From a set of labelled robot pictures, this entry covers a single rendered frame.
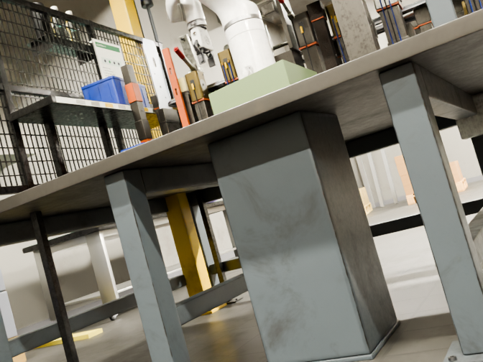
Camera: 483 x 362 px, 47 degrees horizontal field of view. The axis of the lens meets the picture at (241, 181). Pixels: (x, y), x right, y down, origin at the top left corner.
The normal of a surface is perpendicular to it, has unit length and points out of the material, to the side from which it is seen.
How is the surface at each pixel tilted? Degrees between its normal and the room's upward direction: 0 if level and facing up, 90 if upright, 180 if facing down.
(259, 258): 90
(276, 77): 90
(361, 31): 90
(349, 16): 90
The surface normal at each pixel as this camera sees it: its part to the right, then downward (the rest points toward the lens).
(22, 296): 0.84, -0.27
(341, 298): -0.47, 0.07
